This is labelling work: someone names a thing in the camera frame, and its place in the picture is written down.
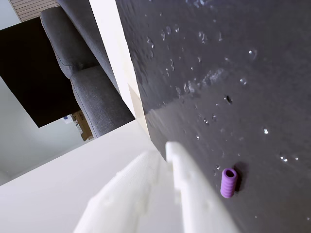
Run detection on black flat panel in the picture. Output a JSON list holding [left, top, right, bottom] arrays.
[[0, 16, 81, 129]]

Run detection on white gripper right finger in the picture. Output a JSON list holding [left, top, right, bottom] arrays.
[[165, 141, 241, 233]]

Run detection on black table mat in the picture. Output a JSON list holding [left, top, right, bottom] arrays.
[[115, 0, 311, 233]]

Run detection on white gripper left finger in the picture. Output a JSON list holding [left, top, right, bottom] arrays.
[[72, 150, 185, 233]]

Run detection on white slatted blind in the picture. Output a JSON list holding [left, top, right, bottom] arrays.
[[8, 0, 62, 24]]

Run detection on grey fabric sofa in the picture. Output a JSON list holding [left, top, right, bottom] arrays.
[[40, 0, 136, 139]]

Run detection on purple ribbed pen grip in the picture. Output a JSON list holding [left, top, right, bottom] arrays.
[[220, 167, 237, 200]]

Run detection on brown cardboard box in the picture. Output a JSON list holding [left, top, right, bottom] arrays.
[[71, 110, 95, 142]]

